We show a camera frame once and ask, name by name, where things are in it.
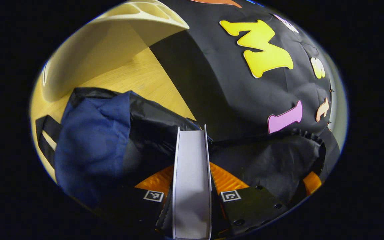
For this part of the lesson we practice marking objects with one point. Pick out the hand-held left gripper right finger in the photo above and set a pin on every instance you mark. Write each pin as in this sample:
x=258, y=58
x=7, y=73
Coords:
x=248, y=206

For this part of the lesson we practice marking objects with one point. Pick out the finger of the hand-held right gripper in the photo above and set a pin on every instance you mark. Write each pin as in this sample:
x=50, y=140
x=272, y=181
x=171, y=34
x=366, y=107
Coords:
x=312, y=183

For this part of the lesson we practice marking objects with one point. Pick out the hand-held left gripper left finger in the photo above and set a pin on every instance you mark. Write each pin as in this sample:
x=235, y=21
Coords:
x=155, y=181

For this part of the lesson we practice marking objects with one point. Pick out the white cover book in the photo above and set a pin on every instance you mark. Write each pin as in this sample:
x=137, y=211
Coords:
x=192, y=183

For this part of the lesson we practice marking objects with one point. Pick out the blue schoolbag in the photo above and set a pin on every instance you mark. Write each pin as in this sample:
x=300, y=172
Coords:
x=92, y=140

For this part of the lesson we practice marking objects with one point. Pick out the white bookshelf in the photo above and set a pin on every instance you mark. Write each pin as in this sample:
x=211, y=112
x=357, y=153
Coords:
x=88, y=56

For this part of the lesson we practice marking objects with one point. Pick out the black backdrop cloth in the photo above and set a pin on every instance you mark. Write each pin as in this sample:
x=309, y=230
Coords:
x=218, y=83

